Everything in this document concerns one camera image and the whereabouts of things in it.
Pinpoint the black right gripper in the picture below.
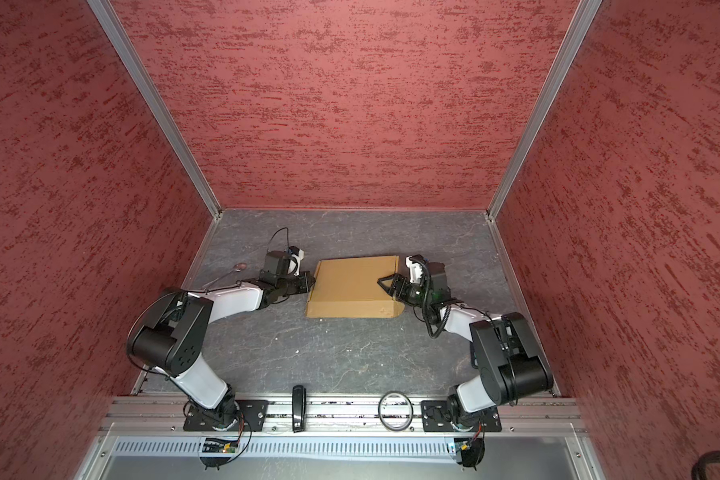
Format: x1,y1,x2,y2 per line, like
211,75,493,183
378,273,433,306

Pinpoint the brown cardboard box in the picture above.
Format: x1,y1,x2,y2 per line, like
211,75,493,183
306,256,405,319

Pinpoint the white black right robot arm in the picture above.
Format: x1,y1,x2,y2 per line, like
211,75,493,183
377,255,554,428

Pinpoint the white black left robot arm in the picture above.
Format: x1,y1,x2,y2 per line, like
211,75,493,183
126,246,315,431

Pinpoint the black handheld device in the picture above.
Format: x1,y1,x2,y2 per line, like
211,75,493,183
291,385,307,433

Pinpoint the black left camera cable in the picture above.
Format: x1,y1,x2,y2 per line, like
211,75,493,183
266,226,292,253

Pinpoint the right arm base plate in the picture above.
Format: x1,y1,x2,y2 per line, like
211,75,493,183
420,398,502,433

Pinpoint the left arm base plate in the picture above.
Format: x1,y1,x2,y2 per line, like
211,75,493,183
183,399,269,434

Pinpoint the black cable ring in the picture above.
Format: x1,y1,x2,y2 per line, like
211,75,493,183
377,391,415,433

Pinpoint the aluminium front rail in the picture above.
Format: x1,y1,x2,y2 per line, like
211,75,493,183
99,393,588,437

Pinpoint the white slotted cable duct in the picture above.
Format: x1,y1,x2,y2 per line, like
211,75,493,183
111,436,456,462

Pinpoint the left rear aluminium corner post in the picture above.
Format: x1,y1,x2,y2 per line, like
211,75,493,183
87,0,223,221

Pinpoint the aluminium corner post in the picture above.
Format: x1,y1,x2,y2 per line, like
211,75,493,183
486,0,602,222
87,0,223,221

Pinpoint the right rear aluminium corner post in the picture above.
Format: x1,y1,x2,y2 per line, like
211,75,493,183
486,0,602,222

